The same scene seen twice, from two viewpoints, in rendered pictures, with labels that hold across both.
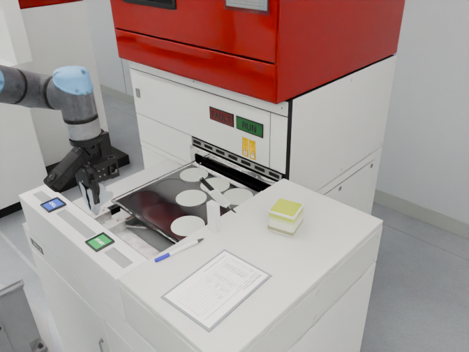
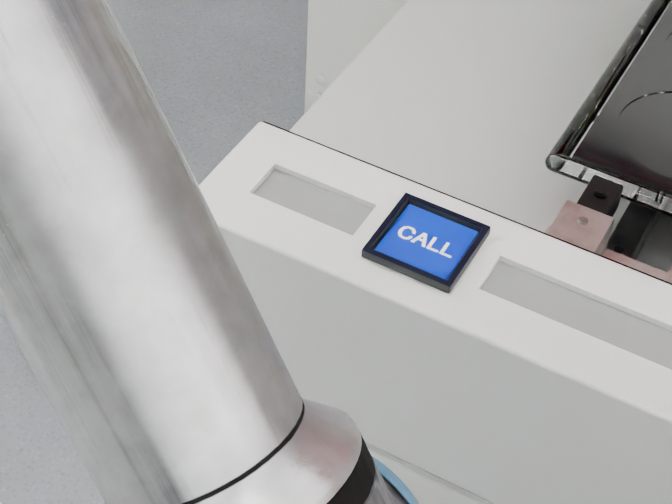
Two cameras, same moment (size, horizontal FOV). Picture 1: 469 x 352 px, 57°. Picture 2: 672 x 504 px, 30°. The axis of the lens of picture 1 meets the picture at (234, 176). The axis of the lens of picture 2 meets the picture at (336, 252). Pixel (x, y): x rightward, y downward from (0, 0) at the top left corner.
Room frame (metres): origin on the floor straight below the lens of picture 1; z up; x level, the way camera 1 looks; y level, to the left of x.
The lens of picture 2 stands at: (0.61, 0.75, 1.47)
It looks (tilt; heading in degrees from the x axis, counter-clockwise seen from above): 46 degrees down; 342
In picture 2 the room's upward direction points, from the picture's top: 4 degrees clockwise
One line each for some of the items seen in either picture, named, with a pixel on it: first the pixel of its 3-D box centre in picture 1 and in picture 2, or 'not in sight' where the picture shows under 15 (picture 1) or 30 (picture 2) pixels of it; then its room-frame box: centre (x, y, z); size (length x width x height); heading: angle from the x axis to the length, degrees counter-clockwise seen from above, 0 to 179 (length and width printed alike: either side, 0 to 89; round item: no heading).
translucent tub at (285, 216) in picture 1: (285, 217); not in sight; (0.94, -0.13, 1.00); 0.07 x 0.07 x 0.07; 60
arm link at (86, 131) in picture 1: (82, 127); not in sight; (0.91, 0.34, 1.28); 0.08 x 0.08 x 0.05
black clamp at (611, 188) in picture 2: (113, 209); (597, 203); (1.15, 0.39, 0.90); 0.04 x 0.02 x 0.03; 135
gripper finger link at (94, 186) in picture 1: (92, 186); not in sight; (0.88, 0.34, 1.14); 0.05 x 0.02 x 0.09; 44
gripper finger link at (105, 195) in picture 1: (102, 198); not in sight; (0.90, 0.33, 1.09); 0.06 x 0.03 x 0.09; 134
